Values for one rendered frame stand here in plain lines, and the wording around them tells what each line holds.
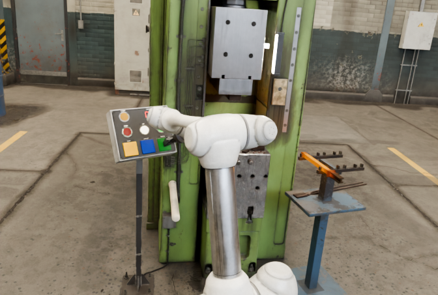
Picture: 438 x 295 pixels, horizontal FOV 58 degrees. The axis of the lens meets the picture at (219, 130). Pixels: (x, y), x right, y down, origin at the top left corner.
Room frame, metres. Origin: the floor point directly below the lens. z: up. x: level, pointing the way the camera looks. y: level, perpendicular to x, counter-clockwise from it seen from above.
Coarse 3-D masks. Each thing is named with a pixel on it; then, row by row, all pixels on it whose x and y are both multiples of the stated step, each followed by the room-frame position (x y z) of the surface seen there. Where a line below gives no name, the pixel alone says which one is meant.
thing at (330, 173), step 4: (304, 152) 2.31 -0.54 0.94; (304, 156) 2.27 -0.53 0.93; (308, 156) 2.24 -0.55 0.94; (308, 160) 2.23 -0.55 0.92; (312, 160) 2.19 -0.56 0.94; (316, 160) 2.19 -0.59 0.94; (316, 164) 2.15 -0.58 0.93; (320, 164) 2.13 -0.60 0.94; (324, 168) 2.07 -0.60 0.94; (328, 168) 2.08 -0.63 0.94; (324, 172) 2.07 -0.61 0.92; (328, 172) 2.02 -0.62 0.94; (332, 172) 2.01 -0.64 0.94; (328, 176) 2.02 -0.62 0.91; (332, 176) 2.00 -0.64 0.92; (336, 176) 1.96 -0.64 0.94; (340, 176) 1.96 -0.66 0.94; (336, 180) 1.95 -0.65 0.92; (340, 180) 1.94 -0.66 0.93
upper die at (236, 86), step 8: (216, 80) 2.41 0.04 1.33; (224, 80) 2.31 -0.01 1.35; (232, 80) 2.32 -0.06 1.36; (240, 80) 2.33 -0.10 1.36; (248, 80) 2.34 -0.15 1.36; (216, 88) 2.39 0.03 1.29; (224, 88) 2.31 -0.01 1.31; (232, 88) 2.32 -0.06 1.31; (240, 88) 2.33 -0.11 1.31; (248, 88) 2.34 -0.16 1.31
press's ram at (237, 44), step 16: (224, 16) 2.31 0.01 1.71; (240, 16) 2.32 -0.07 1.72; (256, 16) 2.34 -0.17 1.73; (224, 32) 2.31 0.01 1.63; (240, 32) 2.32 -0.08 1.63; (256, 32) 2.34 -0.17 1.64; (208, 48) 2.50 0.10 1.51; (224, 48) 2.31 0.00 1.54; (240, 48) 2.32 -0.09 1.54; (256, 48) 2.34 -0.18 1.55; (208, 64) 2.46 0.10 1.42; (224, 64) 2.31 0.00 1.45; (240, 64) 2.33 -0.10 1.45; (256, 64) 2.34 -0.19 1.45
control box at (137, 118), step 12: (132, 108) 2.11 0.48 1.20; (144, 108) 2.14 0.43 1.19; (108, 120) 2.05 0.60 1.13; (120, 120) 2.03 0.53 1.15; (132, 120) 2.07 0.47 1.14; (144, 120) 2.10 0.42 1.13; (120, 132) 2.00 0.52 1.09; (132, 132) 2.03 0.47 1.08; (156, 132) 2.11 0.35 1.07; (120, 144) 1.97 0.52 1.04; (156, 144) 2.07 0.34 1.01; (120, 156) 1.93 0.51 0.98; (132, 156) 1.97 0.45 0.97; (144, 156) 2.00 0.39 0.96; (156, 156) 2.10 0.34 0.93
